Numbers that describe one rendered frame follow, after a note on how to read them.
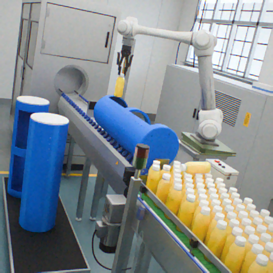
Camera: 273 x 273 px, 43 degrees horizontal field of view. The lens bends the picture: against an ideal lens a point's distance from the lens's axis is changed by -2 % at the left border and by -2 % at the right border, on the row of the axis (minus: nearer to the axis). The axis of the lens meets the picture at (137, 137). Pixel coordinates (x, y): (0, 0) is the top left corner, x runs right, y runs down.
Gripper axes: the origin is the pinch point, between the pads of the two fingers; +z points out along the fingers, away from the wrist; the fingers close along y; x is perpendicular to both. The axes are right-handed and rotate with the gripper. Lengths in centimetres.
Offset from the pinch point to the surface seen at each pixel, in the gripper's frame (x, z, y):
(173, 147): 77, 34, -10
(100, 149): 17, 59, 14
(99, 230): 98, 76, 40
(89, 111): -51, 46, 3
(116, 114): 30.0, 27.3, 11.9
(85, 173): -21, 95, 8
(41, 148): 16, 60, 58
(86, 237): 7, 144, 9
